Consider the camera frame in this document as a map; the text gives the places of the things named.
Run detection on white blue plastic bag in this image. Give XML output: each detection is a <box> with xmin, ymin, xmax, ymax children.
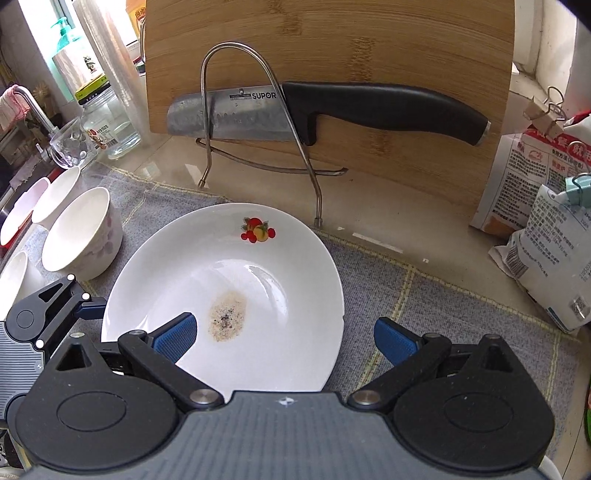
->
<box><xmin>488</xmin><ymin>184</ymin><xmax>591</xmax><ymax>334</ymax></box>

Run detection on orange white plastic bag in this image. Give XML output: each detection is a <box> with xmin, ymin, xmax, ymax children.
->
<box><xmin>470</xmin><ymin>129</ymin><xmax>591</xmax><ymax>241</ymax></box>

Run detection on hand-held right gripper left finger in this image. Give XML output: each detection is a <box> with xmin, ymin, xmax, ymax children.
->
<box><xmin>55</xmin><ymin>313</ymin><xmax>225</xmax><ymax>412</ymax></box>

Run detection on green dish soap bottle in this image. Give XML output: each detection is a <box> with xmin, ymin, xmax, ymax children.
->
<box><xmin>48</xmin><ymin>16</ymin><xmax>72</xmax><ymax>61</ymax></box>

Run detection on wooden cutting board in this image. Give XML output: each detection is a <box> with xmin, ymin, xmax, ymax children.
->
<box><xmin>140</xmin><ymin>0</ymin><xmax>516</xmax><ymax>228</ymax></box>

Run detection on glass jar green lid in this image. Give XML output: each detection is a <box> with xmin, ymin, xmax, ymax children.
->
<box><xmin>75</xmin><ymin>74</ymin><xmax>141</xmax><ymax>161</ymax></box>

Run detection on short plastic bag roll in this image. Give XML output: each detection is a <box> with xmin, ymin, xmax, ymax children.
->
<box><xmin>52</xmin><ymin>46</ymin><xmax>88</xmax><ymax>100</ymax></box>

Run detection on light blue bag clip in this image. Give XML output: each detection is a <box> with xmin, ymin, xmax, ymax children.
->
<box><xmin>554</xmin><ymin>173</ymin><xmax>591</xmax><ymax>209</ymax></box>

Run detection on orange liquid plastic jug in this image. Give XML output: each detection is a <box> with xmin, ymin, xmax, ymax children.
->
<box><xmin>124</xmin><ymin>0</ymin><xmax>147</xmax><ymax>44</ymax></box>

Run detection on grey teal checked towel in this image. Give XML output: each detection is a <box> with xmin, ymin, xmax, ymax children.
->
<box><xmin>0</xmin><ymin>161</ymin><xmax>583</xmax><ymax>462</ymax></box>

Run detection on tall clear cling film roll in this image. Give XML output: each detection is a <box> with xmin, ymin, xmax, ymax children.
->
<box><xmin>74</xmin><ymin>0</ymin><xmax>148</xmax><ymax>139</ymax></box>

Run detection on white plate with stain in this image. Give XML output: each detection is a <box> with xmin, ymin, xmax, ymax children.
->
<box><xmin>100</xmin><ymin>202</ymin><xmax>346</xmax><ymax>403</ymax></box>

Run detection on silver binder clip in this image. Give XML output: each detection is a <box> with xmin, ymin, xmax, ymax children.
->
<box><xmin>538</xmin><ymin>107</ymin><xmax>570</xmax><ymax>136</ymax></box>
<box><xmin>526</xmin><ymin>85</ymin><xmax>565</xmax><ymax>124</ymax></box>

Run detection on pink cloth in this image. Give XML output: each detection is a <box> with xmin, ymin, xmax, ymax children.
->
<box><xmin>0</xmin><ymin>88</ymin><xmax>29</xmax><ymax>132</ymax></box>

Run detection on clear glass mug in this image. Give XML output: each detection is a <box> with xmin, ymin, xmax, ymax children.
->
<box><xmin>46</xmin><ymin>115</ymin><xmax>100</xmax><ymax>169</ymax></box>

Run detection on white strainer basket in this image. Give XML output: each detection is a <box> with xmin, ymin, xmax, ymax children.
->
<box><xmin>0</xmin><ymin>178</ymin><xmax>51</xmax><ymax>246</ymax></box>

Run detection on metal wire rack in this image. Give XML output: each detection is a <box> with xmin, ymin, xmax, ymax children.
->
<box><xmin>196</xmin><ymin>41</ymin><xmax>349</xmax><ymax>228</ymax></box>

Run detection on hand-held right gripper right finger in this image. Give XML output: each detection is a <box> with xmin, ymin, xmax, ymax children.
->
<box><xmin>347</xmin><ymin>318</ymin><xmax>525</xmax><ymax>411</ymax></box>

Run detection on white bowl pink flowers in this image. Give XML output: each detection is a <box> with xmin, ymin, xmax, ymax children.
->
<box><xmin>41</xmin><ymin>187</ymin><xmax>124</xmax><ymax>281</ymax></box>
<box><xmin>0</xmin><ymin>251</ymin><xmax>46</xmax><ymax>320</ymax></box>
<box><xmin>31</xmin><ymin>166</ymin><xmax>83</xmax><ymax>232</ymax></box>

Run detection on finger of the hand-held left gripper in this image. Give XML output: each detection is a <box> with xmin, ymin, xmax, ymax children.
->
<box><xmin>32</xmin><ymin>274</ymin><xmax>108</xmax><ymax>348</ymax></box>

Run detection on black handle kitchen knife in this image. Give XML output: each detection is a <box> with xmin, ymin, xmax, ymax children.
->
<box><xmin>167</xmin><ymin>80</ymin><xmax>491</xmax><ymax>148</ymax></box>

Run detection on metal faucet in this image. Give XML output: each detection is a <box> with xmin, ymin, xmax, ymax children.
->
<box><xmin>14</xmin><ymin>88</ymin><xmax>61</xmax><ymax>158</ymax></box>

